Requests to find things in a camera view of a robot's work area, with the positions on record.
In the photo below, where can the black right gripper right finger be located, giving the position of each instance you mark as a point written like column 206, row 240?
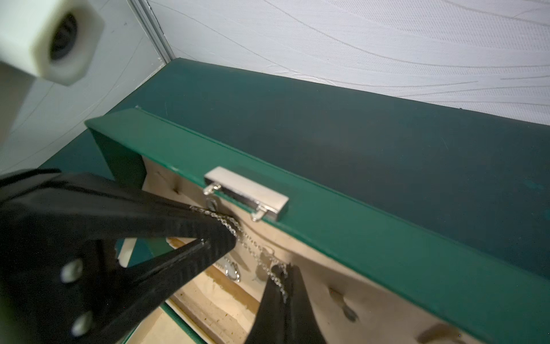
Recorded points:
column 300, row 325

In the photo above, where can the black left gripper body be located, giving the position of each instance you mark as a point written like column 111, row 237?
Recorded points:
column 59, row 275

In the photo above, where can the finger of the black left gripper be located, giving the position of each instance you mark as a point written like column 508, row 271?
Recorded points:
column 172, row 210
column 126, row 296

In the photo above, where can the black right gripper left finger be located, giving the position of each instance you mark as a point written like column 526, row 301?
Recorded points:
column 269, row 323

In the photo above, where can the green jewelry box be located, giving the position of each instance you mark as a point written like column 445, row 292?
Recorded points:
column 447, row 208

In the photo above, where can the silver box latch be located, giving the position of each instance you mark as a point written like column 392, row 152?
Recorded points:
column 264, row 202

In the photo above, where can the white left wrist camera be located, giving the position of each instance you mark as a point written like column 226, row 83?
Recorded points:
column 50, row 40

